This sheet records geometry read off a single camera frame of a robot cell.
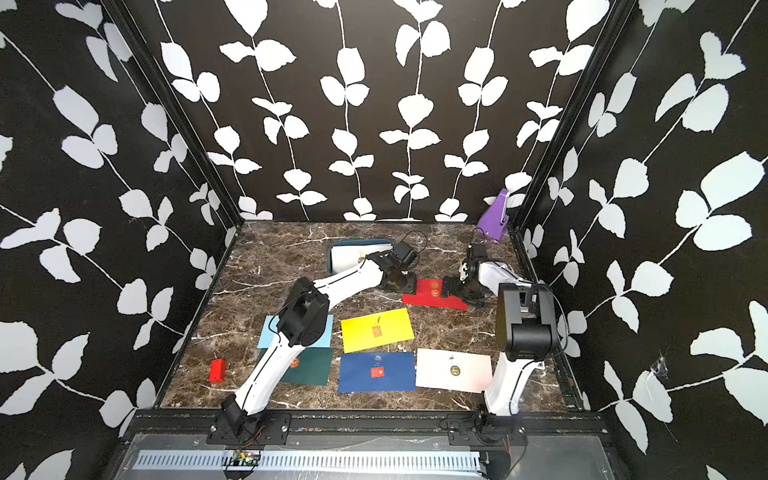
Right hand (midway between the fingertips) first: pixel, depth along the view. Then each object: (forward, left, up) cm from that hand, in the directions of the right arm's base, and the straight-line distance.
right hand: (451, 291), depth 98 cm
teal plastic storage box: (+24, +35, -3) cm, 43 cm away
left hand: (+2, +12, 0) cm, 12 cm away
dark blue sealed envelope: (-26, +25, -2) cm, 36 cm away
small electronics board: (-47, +56, -4) cm, 73 cm away
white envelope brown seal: (+12, +35, +2) cm, 37 cm away
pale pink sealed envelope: (-25, +1, -2) cm, 26 cm away
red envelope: (+1, +7, -3) cm, 8 cm away
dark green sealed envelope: (-25, +42, 0) cm, 49 cm away
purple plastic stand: (+29, -20, +3) cm, 36 cm away
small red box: (-27, +69, -1) cm, 74 cm away
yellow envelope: (-13, +25, -2) cm, 28 cm away
